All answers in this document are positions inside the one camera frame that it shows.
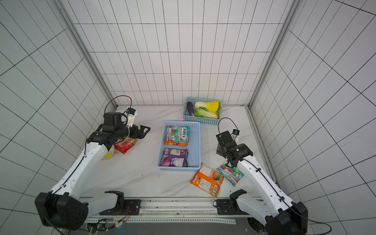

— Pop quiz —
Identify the purple toy eggplant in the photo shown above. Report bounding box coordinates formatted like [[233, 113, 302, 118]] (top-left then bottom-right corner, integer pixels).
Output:
[[187, 102, 195, 117]]

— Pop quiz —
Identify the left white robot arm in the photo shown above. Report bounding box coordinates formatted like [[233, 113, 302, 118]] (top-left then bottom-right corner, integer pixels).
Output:
[[35, 108, 150, 231]]

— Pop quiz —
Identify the large light blue basket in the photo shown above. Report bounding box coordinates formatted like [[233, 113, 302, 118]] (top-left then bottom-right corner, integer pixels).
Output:
[[157, 120, 201, 171]]

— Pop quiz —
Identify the patterned round plate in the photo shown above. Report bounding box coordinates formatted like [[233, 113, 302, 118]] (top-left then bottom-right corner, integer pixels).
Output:
[[101, 145, 115, 161]]

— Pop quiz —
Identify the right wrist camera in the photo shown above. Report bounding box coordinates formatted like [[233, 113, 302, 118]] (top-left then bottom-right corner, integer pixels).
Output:
[[231, 129, 240, 142]]

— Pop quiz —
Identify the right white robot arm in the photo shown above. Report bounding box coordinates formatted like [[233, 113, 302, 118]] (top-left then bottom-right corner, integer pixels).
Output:
[[216, 131, 308, 235]]

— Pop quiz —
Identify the orange snack bag front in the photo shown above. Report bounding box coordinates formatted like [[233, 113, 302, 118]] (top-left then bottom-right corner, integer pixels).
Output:
[[190, 163, 224, 198]]

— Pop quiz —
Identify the yellow toy cabbage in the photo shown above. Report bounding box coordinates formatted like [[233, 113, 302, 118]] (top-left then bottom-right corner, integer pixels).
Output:
[[195, 100, 221, 113]]

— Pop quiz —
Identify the green toy cabbage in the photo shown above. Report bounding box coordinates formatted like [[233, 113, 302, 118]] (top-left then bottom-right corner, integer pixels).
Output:
[[194, 107, 218, 119]]

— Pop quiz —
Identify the orange candy bag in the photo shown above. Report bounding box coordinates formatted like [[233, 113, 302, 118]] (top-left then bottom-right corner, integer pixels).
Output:
[[164, 141, 189, 147]]

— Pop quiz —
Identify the teal red Fox's candy bag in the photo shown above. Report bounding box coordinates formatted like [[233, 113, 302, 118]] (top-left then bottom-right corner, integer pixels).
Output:
[[216, 163, 244, 186]]

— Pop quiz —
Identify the small teal basket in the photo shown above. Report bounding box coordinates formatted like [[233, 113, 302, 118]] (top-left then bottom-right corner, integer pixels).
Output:
[[183, 97, 222, 125]]

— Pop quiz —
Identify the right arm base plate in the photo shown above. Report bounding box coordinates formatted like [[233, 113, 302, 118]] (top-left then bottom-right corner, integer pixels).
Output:
[[213, 199, 240, 215]]

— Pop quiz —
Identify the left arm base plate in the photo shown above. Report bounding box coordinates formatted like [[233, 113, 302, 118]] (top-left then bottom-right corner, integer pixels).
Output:
[[122, 199, 141, 215]]

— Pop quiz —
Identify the purple candy bag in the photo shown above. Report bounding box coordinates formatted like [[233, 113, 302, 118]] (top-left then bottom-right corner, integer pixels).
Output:
[[159, 148, 189, 167]]

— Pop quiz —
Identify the aluminium mounting rail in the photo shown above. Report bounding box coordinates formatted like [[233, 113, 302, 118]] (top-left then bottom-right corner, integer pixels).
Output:
[[60, 196, 297, 219]]

